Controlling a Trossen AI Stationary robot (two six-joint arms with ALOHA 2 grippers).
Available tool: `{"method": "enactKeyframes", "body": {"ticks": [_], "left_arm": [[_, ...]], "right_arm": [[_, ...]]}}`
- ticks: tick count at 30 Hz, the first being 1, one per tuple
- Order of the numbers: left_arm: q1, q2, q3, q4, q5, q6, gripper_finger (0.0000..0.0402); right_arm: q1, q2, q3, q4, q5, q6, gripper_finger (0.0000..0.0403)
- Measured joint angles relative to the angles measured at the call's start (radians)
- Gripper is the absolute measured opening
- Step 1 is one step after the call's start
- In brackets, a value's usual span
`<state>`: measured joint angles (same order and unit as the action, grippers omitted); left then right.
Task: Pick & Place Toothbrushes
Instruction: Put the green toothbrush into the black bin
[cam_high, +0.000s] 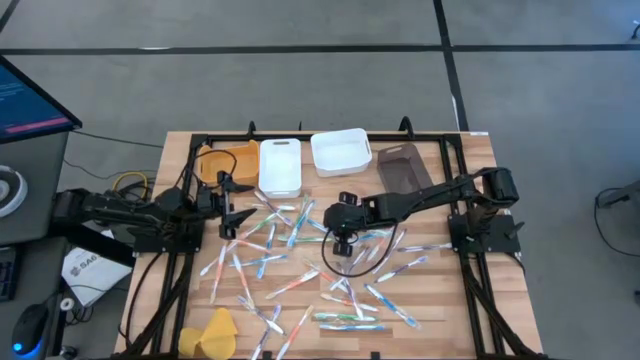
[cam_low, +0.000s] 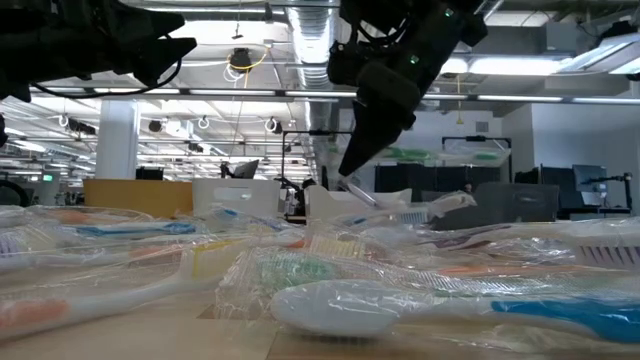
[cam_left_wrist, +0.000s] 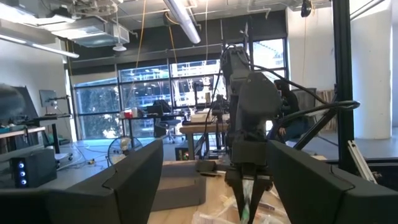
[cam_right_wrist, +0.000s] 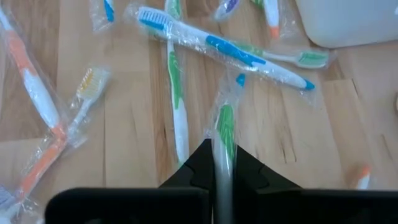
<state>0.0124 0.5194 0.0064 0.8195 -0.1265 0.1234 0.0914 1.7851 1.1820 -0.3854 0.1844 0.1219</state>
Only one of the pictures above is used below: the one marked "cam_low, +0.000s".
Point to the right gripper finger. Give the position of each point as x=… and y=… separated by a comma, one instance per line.
x=367, y=140

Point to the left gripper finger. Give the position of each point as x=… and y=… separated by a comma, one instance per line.
x=150, y=22
x=167, y=57

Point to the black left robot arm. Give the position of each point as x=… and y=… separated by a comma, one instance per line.
x=25, y=45

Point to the wide white plastic bin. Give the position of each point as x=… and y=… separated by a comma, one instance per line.
x=330, y=202

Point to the black ceiling device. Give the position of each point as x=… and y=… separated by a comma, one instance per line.
x=241, y=59

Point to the white building column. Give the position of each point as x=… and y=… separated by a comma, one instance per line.
x=116, y=140

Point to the bright ceiling light panel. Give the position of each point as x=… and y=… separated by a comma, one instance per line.
x=510, y=65

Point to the small black background monitor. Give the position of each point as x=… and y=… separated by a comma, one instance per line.
x=149, y=173

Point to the tilted background monitor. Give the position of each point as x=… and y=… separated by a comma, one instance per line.
x=246, y=169

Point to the long linear light bar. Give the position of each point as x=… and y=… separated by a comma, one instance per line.
x=525, y=98

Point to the orange plastic bin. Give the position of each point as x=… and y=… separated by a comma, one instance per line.
x=137, y=197

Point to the green exit sign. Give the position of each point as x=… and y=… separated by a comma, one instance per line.
x=48, y=177

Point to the narrow white plastic bin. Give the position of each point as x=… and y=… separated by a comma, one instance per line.
x=210, y=205

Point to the dark translucent plastic bin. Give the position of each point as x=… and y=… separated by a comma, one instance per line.
x=520, y=205

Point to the angled ceiling light panel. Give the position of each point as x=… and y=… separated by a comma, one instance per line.
x=605, y=52

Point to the background computer monitor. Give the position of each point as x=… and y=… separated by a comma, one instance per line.
x=590, y=182

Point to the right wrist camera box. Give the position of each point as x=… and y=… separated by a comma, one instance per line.
x=342, y=65

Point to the black metal rig frame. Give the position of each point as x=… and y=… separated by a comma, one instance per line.
x=475, y=138

